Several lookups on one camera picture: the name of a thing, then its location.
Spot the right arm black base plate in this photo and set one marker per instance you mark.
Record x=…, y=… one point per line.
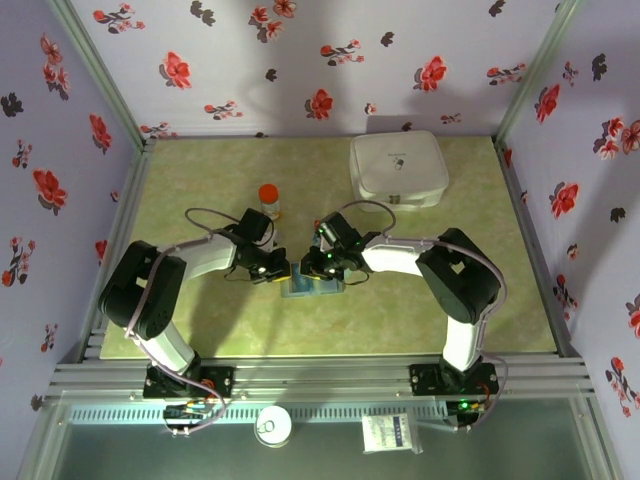
x=425, y=380

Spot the round metal tin can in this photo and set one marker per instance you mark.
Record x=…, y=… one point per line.
x=272, y=426

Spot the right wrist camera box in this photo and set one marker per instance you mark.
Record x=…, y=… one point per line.
x=337, y=230

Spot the small electronics board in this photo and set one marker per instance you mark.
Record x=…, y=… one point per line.
x=187, y=414
x=465, y=407

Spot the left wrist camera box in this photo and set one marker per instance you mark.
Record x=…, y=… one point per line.
x=256, y=225

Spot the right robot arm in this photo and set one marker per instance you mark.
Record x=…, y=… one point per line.
x=395, y=257

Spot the white fabric medicine bag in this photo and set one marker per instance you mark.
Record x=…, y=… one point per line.
x=395, y=170

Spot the aluminium frame cross rail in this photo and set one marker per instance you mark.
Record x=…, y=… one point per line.
x=320, y=375

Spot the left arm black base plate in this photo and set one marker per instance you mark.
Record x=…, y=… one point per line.
x=220, y=381

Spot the blue packet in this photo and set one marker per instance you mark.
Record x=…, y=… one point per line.
x=302, y=286

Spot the orange capped spray bottle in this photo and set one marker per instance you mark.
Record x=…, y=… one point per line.
x=269, y=194

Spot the aluminium frame corner post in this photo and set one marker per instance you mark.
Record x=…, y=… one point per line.
x=535, y=70
x=103, y=70

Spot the clear grey card holder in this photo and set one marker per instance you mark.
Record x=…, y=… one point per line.
x=330, y=289

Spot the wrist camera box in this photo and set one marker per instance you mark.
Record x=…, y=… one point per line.
x=256, y=225
x=337, y=230

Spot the aluminium frame side rail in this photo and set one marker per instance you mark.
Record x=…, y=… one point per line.
x=525, y=220
x=131, y=210

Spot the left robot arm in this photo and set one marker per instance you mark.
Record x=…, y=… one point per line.
x=210, y=255

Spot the white printed packet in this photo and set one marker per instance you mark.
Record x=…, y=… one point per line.
x=390, y=435

